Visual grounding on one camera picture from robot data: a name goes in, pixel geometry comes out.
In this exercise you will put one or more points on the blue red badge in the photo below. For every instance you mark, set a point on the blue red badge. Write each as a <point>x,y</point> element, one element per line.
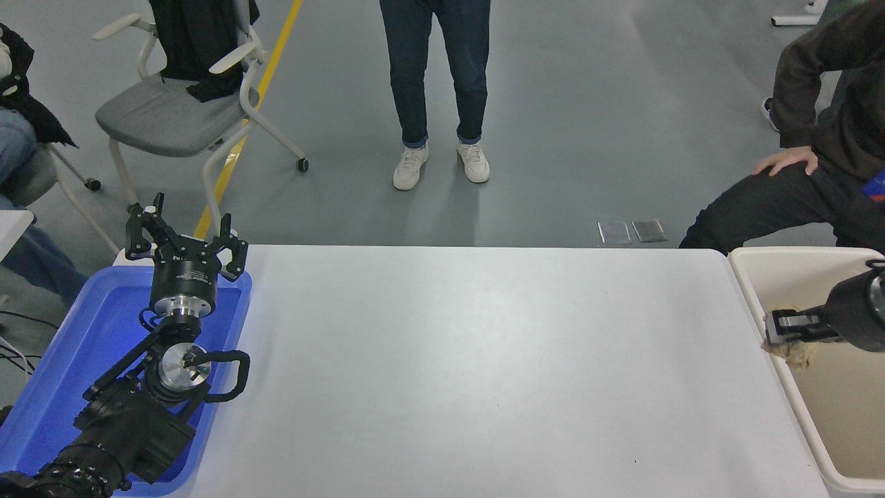
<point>877,187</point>

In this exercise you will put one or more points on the black garment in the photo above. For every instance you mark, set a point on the black garment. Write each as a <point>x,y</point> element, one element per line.
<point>187,41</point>

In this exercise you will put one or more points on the grey seat white frame chair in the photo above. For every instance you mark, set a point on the grey seat white frame chair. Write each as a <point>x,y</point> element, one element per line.
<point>159,114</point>

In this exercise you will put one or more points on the large pale plastic bin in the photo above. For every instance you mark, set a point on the large pale plastic bin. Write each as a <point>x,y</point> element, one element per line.
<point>843,415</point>

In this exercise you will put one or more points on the seated person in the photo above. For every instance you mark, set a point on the seated person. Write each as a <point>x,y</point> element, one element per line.
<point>14,145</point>

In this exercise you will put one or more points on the person's hand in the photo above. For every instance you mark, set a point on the person's hand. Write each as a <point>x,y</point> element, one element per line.
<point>788,160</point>

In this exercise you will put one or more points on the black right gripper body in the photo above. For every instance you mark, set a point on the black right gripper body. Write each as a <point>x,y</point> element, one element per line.
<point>854,315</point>

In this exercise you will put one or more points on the tan paper ball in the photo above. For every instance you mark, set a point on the tan paper ball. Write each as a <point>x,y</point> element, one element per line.
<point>798,356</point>

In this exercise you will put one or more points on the crouching person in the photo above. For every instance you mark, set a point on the crouching person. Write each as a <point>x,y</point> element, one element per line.
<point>843,124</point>

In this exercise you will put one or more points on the white wheeled chair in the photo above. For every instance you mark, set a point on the white wheeled chair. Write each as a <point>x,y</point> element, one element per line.
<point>34,176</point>

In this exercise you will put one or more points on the white furniture base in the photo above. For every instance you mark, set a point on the white furniture base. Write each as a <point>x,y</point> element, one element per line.
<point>795,20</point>

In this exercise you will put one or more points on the silver floor plate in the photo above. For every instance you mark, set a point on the silver floor plate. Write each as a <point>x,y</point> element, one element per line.
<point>649,230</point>
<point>615,232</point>

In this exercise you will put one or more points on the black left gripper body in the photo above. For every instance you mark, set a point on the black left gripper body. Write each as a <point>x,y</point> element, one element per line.
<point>183,277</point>

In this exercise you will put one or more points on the small white table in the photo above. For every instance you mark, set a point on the small white table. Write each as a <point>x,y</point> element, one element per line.
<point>10,228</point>

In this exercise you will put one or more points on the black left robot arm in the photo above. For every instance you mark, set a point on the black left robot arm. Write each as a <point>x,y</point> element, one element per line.
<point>124,422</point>

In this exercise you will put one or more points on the blue plastic tray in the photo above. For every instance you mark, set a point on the blue plastic tray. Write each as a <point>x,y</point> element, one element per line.
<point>62,360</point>

